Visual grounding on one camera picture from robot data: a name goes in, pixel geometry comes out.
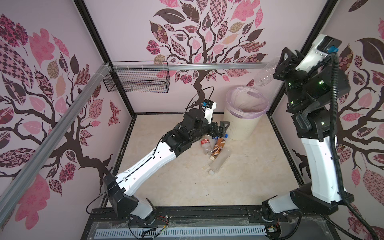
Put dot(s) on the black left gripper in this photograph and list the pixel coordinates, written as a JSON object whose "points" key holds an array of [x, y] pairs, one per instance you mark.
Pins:
{"points": [[213, 132]]}

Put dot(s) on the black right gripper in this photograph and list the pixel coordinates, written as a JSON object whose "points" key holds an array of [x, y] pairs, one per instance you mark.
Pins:
{"points": [[280, 74]]}

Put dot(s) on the yellow cap blue label bottle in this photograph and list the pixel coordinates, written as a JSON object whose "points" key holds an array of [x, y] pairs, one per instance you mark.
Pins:
{"points": [[224, 137]]}

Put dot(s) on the brown Nescafe bottle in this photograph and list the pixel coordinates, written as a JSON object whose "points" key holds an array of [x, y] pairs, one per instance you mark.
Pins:
{"points": [[219, 145]]}

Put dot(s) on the red label clear bottle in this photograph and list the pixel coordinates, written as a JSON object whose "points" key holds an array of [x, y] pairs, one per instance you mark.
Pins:
{"points": [[206, 146]]}

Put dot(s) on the clear bottle white cap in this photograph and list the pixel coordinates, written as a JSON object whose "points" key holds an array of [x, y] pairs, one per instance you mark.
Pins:
{"points": [[219, 161]]}

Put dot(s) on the clear crushed bottle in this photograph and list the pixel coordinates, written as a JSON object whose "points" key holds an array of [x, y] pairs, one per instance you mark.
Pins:
{"points": [[265, 76]]}

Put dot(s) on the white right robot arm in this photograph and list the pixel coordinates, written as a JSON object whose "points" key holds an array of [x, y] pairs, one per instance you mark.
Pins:
{"points": [[317, 130]]}

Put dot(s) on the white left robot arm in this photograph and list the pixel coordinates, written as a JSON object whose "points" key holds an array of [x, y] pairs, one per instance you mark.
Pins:
{"points": [[120, 189]]}

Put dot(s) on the white waste bin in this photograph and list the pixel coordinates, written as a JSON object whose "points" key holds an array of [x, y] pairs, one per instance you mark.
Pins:
{"points": [[240, 129]]}

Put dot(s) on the purple bin liner bag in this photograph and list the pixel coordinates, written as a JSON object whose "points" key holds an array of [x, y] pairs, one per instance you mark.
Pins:
{"points": [[246, 102]]}

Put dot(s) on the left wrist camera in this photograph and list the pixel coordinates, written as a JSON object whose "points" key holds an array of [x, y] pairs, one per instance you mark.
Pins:
{"points": [[209, 107]]}

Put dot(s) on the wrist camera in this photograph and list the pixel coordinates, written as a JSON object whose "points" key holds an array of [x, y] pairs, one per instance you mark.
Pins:
{"points": [[209, 107], [321, 47]]}

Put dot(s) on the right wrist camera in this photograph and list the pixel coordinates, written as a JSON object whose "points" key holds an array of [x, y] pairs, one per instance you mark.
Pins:
{"points": [[321, 47]]}

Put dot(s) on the aluminium rail back wall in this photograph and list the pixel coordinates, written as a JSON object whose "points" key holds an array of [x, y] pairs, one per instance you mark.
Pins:
{"points": [[184, 67]]}

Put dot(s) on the aluminium rail wall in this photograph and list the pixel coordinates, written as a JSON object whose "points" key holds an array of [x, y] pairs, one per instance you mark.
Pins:
{"points": [[184, 67], [23, 180]]}

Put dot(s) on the black wire basket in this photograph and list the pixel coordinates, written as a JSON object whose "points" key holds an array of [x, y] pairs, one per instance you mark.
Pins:
{"points": [[138, 77]]}

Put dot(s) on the black base frame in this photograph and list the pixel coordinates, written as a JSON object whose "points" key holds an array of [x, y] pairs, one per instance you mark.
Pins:
{"points": [[287, 226]]}

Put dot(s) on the white slotted cable duct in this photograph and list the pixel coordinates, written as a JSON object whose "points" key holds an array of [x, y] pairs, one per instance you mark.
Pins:
{"points": [[179, 232]]}

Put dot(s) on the aluminium rail left wall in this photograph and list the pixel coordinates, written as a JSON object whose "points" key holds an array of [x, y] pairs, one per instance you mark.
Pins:
{"points": [[23, 180]]}

